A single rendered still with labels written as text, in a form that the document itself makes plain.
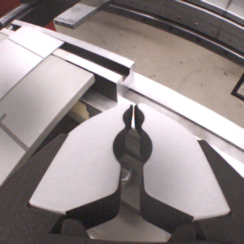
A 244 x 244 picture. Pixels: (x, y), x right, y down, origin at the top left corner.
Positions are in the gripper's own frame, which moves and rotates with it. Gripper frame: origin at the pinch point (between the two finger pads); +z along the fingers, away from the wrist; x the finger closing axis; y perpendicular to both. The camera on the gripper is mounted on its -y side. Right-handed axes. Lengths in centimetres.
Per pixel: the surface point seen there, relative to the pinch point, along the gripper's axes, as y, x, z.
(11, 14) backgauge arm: -9, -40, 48
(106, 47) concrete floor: 25, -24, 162
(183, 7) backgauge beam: -7.3, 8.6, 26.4
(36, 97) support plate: 1.1, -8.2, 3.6
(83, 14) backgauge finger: -5.4, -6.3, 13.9
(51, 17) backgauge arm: -5, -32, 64
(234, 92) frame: 31, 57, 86
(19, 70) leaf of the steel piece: -0.6, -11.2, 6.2
